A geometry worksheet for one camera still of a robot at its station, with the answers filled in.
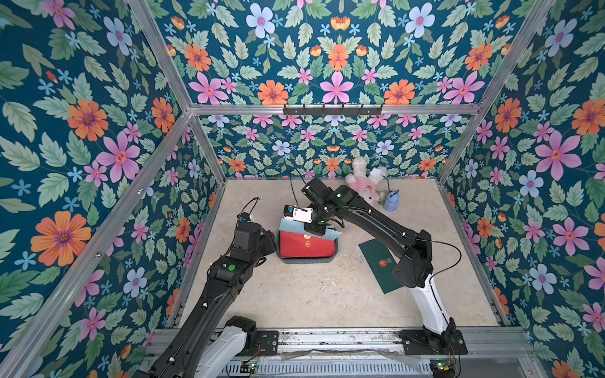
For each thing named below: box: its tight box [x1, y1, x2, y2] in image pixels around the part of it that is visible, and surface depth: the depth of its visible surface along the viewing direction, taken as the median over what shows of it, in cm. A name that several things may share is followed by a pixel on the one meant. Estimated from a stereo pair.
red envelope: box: [279, 229, 337, 258], surface depth 93 cm
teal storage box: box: [275, 230, 338, 264], surface depth 93 cm
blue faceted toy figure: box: [383, 189, 400, 212], surface depth 106 cm
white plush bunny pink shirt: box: [345, 156, 389, 205], surface depth 110 cm
